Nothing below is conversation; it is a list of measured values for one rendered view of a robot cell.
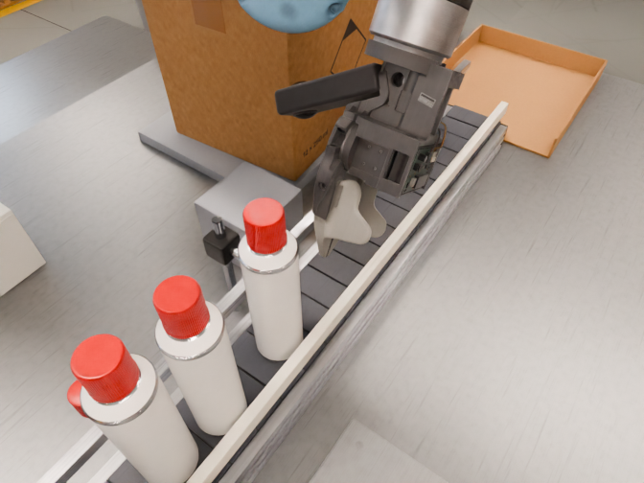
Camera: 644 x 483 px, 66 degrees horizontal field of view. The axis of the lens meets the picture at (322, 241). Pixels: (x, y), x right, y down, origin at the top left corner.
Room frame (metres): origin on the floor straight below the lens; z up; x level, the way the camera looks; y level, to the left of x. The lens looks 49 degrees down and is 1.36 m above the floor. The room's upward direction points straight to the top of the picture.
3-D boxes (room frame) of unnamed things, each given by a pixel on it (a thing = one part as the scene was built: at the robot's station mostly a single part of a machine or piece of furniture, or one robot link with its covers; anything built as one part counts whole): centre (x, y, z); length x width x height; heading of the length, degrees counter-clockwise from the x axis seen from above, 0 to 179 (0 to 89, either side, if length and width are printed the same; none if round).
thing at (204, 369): (0.20, 0.10, 0.98); 0.05 x 0.05 x 0.20
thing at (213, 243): (0.34, 0.09, 0.91); 0.07 x 0.03 x 0.17; 55
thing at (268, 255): (0.27, 0.05, 0.98); 0.05 x 0.05 x 0.20
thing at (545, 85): (0.84, -0.36, 0.85); 0.30 x 0.26 x 0.04; 145
